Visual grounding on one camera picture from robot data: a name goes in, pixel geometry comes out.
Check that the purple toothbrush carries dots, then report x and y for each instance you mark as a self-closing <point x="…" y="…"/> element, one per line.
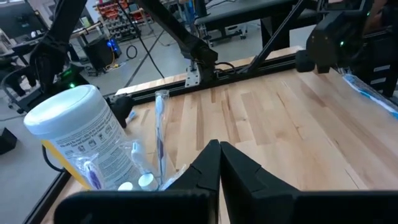
<point x="160" y="140"/>
<point x="93" y="177"/>

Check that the small black floor box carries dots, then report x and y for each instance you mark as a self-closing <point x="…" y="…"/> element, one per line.
<point x="6" y="140"/>

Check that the black computer tower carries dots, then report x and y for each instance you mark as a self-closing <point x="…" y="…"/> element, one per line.
<point x="99" y="53"/>

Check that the black aluminium table frame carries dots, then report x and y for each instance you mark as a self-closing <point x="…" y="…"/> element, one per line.
<point x="248" y="70"/>

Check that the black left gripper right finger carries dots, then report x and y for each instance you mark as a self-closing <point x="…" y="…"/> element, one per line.
<point x="248" y="193"/>

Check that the black workstation desk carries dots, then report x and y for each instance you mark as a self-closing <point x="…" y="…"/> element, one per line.
<point x="18" y="21"/>

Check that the parts shelf with red bins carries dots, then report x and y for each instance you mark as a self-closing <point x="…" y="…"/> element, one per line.
<point x="121" y="15"/>

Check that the white wipes canister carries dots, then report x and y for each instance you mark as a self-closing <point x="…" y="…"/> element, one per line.
<point x="81" y="124"/>

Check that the black frame clamp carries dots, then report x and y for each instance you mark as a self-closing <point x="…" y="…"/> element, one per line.
<point x="119" y="107"/>

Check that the black side table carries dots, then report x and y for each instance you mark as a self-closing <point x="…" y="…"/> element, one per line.
<point x="248" y="12"/>

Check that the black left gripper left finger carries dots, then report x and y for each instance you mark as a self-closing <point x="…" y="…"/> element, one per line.
<point x="192" y="193"/>

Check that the clear acrylic organizer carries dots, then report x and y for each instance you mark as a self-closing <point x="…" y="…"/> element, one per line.
<point x="169" y="182"/>

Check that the blue mouthwash bottle white cap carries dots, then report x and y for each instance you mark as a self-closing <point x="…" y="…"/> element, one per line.
<point x="125" y="186"/>
<point x="148" y="182"/>

